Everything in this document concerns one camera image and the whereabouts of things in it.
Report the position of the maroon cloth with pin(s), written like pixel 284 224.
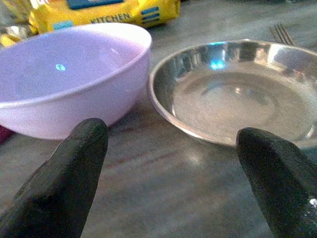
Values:
pixel 5 135

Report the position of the silver metal fork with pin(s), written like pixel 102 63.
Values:
pixel 282 34

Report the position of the yellow kitchen wipes pack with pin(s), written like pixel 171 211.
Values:
pixel 106 15

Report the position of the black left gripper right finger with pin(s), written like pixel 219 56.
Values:
pixel 284 188

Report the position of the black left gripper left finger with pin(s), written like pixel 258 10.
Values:
pixel 62 188

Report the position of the purple plastic bowl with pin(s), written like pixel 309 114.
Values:
pixel 74 74

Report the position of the round stainless steel plate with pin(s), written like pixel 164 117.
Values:
pixel 227 104

